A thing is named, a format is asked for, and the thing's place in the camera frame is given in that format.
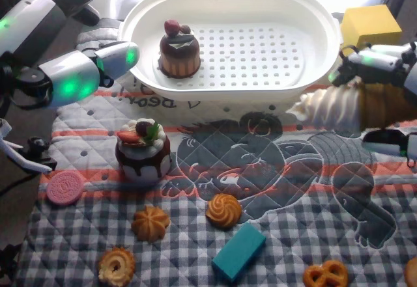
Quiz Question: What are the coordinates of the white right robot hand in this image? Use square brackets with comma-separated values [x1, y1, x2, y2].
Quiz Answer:
[327, 41, 417, 174]

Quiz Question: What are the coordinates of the toy ice cream cone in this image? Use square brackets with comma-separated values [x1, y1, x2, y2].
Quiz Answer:
[286, 81, 417, 132]

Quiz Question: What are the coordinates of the chocolate cupcake with cherry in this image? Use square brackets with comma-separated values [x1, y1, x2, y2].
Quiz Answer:
[158, 19, 201, 79]

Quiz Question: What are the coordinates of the white cream cake chocolate drip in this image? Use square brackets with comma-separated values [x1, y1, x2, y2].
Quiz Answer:
[115, 117, 173, 184]

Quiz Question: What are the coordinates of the white perforated tray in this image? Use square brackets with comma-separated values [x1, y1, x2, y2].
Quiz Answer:
[119, 0, 345, 118]

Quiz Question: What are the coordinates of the yellow block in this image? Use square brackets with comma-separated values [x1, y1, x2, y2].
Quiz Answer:
[340, 4, 403, 55]

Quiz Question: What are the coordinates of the grey quilt with bear print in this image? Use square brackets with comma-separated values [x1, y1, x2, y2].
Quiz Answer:
[18, 16, 417, 287]

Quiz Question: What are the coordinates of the pretzel cookie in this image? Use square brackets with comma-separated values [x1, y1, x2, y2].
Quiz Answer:
[302, 259, 349, 287]

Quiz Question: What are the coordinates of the rose swirl cookie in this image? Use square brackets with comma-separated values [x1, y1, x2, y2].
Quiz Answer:
[205, 193, 244, 230]

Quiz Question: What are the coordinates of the teal block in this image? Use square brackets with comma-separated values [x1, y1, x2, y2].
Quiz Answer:
[211, 221, 267, 284]

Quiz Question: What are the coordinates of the flower shaped swirl cookie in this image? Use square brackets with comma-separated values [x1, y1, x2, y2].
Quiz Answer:
[130, 204, 171, 243]

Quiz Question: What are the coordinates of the pink sandwich cookie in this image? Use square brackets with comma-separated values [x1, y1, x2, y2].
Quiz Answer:
[45, 169, 86, 206]

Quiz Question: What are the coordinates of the ring shaped butter cookie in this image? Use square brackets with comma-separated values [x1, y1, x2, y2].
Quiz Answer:
[97, 247, 136, 287]

